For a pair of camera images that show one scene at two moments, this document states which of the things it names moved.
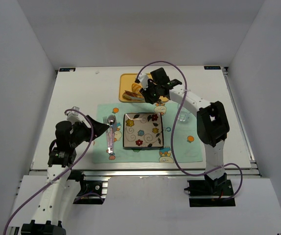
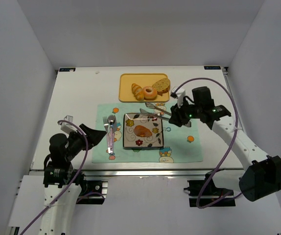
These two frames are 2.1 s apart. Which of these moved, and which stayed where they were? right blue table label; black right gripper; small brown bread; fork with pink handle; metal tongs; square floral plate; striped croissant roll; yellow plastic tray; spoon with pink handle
Moved: metal tongs; small brown bread; black right gripper
Stayed: yellow plastic tray; fork with pink handle; spoon with pink handle; striped croissant roll; right blue table label; square floral plate
